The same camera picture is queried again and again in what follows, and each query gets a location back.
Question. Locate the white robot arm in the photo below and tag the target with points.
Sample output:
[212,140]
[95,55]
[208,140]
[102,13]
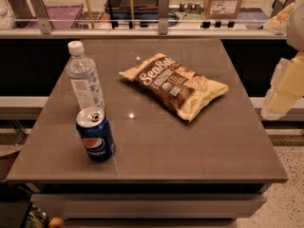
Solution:
[295,27]

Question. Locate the blue pepsi can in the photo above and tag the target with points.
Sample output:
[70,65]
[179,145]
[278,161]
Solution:
[94,130]

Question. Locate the clear plastic water bottle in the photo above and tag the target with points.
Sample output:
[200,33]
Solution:
[84,78]

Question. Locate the metal railing post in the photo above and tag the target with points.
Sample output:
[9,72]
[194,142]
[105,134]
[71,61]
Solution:
[163,16]
[41,15]

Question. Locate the metal railing post centre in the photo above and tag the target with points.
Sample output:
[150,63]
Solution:
[163,16]

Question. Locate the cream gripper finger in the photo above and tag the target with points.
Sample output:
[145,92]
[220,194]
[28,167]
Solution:
[278,23]
[287,87]

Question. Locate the brown sea salt chips bag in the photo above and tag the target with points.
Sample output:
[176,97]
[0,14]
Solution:
[181,89]

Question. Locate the brown table with drawers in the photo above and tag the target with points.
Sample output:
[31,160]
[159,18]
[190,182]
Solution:
[165,173]

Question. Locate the purple plastic crate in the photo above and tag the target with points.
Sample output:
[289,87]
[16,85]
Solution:
[65,17]

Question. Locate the metal railing post left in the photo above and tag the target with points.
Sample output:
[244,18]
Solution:
[41,15]

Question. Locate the cardboard box with label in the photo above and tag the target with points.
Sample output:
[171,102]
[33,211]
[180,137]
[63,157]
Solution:
[222,9]

